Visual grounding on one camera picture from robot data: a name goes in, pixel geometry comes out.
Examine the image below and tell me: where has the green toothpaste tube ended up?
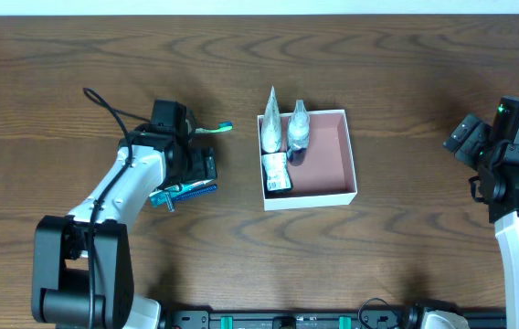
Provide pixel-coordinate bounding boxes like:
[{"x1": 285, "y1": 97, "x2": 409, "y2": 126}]
[{"x1": 149, "y1": 180, "x2": 215, "y2": 199}]

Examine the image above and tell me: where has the green white soap packet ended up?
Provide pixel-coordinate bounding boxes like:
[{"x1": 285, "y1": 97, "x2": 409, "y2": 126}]
[{"x1": 261, "y1": 153, "x2": 292, "y2": 193}]

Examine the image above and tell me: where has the blue hand soap pump bottle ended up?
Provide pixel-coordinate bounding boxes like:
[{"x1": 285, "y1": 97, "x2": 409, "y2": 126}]
[{"x1": 286, "y1": 100, "x2": 310, "y2": 166}]

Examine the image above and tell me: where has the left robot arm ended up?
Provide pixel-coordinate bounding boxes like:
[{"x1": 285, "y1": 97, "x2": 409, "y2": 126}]
[{"x1": 31, "y1": 100, "x2": 217, "y2": 328}]

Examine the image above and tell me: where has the green white toothbrush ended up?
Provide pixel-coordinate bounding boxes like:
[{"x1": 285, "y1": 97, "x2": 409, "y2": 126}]
[{"x1": 195, "y1": 122, "x2": 233, "y2": 134}]

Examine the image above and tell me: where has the blue disposable razor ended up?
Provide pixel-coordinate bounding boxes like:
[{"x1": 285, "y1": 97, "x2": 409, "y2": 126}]
[{"x1": 150, "y1": 184, "x2": 217, "y2": 212}]

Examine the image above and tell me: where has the white box with pink inside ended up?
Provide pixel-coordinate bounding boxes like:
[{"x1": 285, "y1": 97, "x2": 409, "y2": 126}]
[{"x1": 259, "y1": 110, "x2": 357, "y2": 211}]

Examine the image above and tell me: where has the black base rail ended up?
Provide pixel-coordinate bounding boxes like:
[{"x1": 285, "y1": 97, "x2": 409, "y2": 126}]
[{"x1": 158, "y1": 298, "x2": 507, "y2": 329}]

